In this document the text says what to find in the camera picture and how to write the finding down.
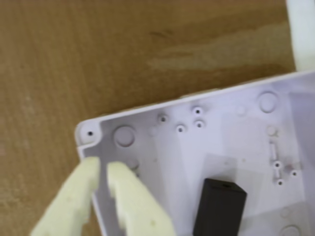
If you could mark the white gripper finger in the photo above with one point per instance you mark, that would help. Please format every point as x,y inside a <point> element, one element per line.
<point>71,199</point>
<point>137,206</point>

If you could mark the black rectangular block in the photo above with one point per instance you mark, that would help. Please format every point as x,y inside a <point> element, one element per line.
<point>219,209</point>

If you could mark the pale plastic open box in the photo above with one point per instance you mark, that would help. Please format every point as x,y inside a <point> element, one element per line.
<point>233,137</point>

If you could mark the brown cardboard sheet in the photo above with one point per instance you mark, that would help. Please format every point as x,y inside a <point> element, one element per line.
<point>73,49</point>

